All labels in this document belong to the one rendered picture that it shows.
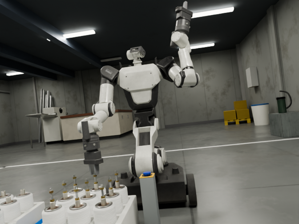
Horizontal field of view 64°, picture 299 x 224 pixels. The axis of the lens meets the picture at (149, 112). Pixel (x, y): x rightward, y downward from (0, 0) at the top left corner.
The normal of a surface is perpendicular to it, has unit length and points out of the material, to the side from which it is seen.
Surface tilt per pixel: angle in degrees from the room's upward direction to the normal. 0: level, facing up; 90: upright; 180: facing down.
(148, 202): 90
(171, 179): 45
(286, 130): 90
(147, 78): 101
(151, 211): 90
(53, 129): 90
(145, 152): 37
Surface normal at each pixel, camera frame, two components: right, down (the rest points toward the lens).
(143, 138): -0.16, -0.62
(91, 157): -0.51, 0.05
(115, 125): -0.11, 0.00
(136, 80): 0.00, 0.18
